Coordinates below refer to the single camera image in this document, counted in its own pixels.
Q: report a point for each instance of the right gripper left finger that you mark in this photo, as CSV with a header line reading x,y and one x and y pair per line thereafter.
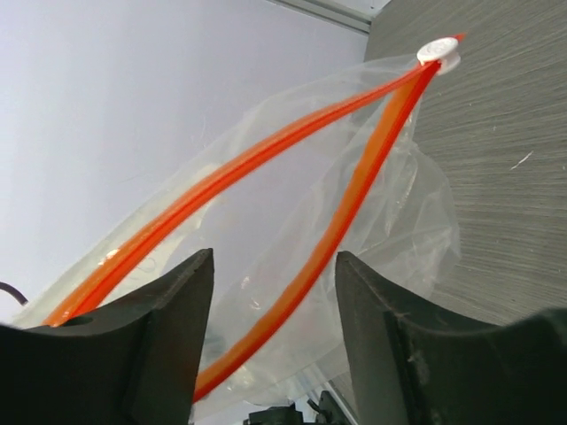
x,y
132,361

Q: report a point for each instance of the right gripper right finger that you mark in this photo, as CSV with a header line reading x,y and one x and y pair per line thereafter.
x,y
414,362

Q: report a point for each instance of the clear zip top bag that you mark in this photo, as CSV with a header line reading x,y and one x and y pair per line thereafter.
x,y
328,166

